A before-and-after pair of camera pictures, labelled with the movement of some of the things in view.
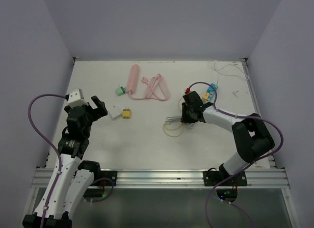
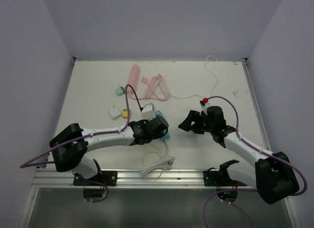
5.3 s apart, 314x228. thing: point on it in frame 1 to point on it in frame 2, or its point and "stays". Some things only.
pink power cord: x=157 y=89 stays
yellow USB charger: x=126 y=113 stays
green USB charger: x=120 y=90 stays
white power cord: x=171 y=118 to x=166 y=163
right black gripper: x=184 y=119 to x=193 y=116
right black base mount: x=212 y=177 stays
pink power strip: x=133 y=77 stays
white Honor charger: x=115 y=112 stays
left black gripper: x=101 y=111 to x=158 y=136
